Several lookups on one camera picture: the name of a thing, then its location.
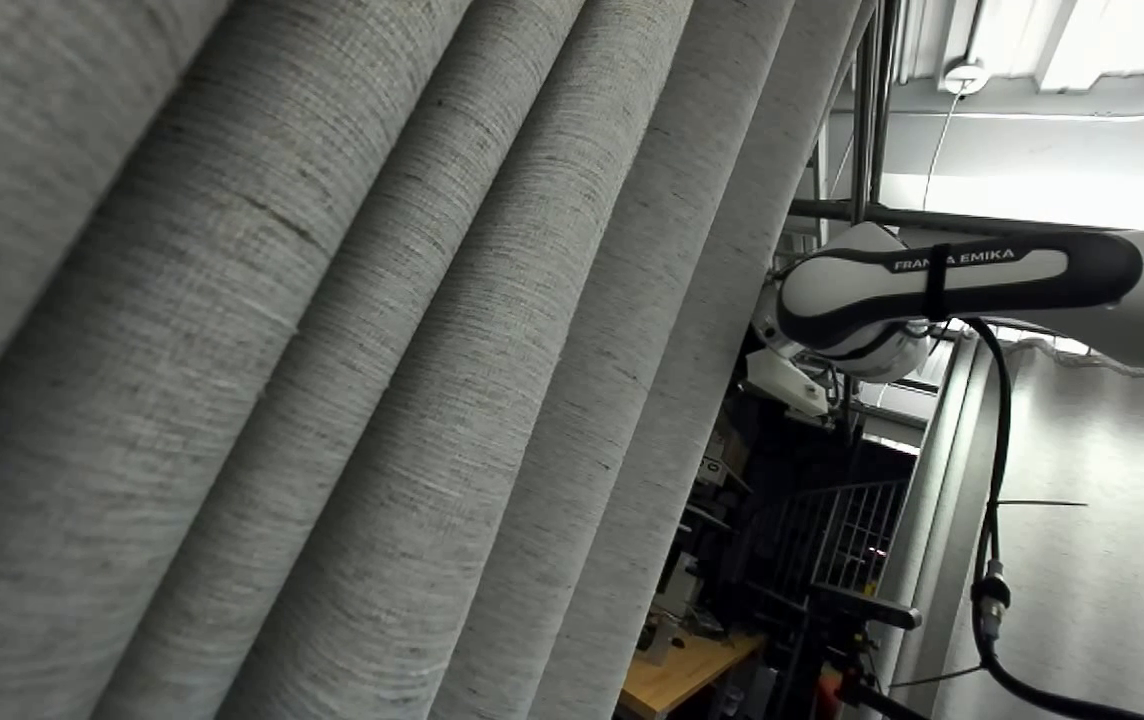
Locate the black clamp bar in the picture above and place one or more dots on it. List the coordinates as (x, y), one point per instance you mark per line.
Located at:
(873, 610)

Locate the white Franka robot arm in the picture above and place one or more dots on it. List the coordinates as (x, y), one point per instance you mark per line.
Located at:
(867, 302)

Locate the light wooden workbench top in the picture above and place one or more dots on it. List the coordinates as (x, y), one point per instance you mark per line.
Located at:
(679, 674)

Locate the grey woven fabric curtain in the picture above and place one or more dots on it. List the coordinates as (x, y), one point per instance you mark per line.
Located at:
(335, 374)

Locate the grey metal post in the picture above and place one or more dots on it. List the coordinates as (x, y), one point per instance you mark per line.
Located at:
(870, 106)

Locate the white round ceiling fixture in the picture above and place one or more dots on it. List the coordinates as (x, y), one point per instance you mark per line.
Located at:
(962, 76)

